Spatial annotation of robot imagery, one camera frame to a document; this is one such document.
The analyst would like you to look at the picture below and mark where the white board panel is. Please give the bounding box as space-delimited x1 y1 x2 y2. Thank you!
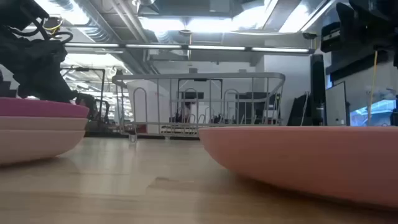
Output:
325 81 349 127

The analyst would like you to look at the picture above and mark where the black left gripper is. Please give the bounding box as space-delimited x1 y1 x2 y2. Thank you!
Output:
0 39 96 108

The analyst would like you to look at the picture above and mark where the black leaning panel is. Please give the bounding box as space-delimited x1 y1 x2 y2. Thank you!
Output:
287 92 311 127

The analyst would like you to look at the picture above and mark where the pale pink plate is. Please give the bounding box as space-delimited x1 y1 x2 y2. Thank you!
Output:
0 129 86 165

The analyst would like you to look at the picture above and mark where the yellow cable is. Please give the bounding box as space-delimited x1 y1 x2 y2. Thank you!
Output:
368 50 379 127

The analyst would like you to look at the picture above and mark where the grey wire dish rack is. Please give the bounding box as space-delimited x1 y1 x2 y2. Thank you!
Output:
111 72 286 143

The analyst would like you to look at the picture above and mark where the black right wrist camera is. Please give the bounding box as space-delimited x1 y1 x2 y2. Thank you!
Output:
320 21 342 53

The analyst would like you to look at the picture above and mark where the white tube light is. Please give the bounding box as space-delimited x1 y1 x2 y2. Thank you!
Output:
64 43 121 49
187 45 247 51
124 44 183 50
251 47 310 54

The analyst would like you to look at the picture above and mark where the beige plate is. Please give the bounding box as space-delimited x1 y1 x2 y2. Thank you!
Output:
0 116 89 131

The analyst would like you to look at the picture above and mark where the black tall column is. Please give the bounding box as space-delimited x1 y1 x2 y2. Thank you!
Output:
310 54 327 127

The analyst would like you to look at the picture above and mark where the magenta pink plate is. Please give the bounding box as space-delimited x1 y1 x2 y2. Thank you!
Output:
198 125 398 208

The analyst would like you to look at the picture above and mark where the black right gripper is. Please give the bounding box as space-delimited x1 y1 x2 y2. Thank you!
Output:
335 0 398 68

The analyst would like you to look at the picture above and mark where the white translucent utensil holder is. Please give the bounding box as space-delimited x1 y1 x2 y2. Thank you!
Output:
126 79 175 135

